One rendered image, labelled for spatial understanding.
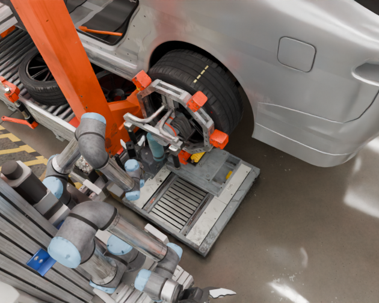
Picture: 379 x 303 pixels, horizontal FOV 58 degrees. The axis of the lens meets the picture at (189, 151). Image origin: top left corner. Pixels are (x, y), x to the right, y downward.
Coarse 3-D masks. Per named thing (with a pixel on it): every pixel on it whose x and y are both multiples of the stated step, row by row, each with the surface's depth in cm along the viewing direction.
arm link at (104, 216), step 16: (80, 208) 117; (96, 208) 119; (112, 208) 124; (96, 224) 117; (112, 224) 122; (128, 224) 126; (128, 240) 127; (144, 240) 129; (160, 256) 133; (176, 256) 136
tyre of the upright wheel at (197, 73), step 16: (160, 64) 202; (176, 64) 195; (192, 64) 194; (208, 64) 195; (176, 80) 192; (192, 80) 189; (208, 80) 192; (224, 80) 197; (208, 96) 189; (224, 96) 195; (240, 96) 205; (208, 112) 198; (224, 112) 196; (240, 112) 211; (224, 128) 201
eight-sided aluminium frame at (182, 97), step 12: (156, 84) 196; (168, 84) 195; (144, 96) 210; (168, 96) 193; (180, 96) 189; (144, 108) 223; (156, 120) 235; (204, 120) 193; (204, 132) 200; (192, 144) 231; (204, 144) 220
